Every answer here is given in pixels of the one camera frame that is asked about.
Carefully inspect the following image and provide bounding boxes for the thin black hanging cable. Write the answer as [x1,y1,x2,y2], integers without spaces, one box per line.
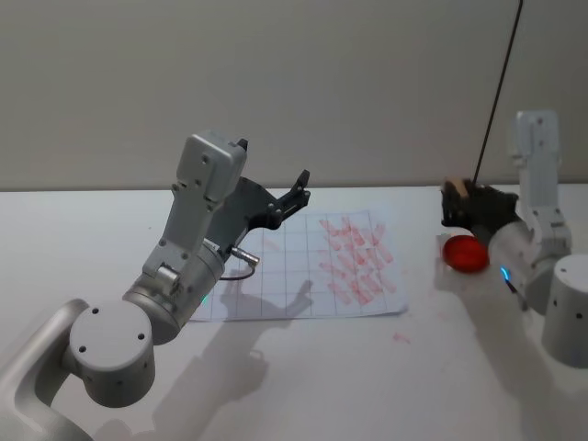
[471,0,526,186]

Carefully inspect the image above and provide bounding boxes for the white grid paper sheet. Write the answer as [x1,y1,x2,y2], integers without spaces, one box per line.
[192,209,411,323]

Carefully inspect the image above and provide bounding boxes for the wooden stamp block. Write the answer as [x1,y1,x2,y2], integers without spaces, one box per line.
[446,177,472,199]

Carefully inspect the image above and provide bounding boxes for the thin cable with silver plug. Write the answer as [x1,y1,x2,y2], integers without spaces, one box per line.
[215,246,264,282]

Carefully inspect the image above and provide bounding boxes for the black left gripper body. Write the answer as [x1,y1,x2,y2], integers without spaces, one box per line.
[204,175,282,254]

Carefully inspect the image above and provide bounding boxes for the red round ink dish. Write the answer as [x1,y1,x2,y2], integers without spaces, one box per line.
[442,233,488,274]

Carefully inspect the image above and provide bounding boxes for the white table cloth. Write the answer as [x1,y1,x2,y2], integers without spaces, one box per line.
[0,184,588,441]

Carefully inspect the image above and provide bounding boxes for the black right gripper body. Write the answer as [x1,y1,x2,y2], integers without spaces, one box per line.
[466,186,522,245]

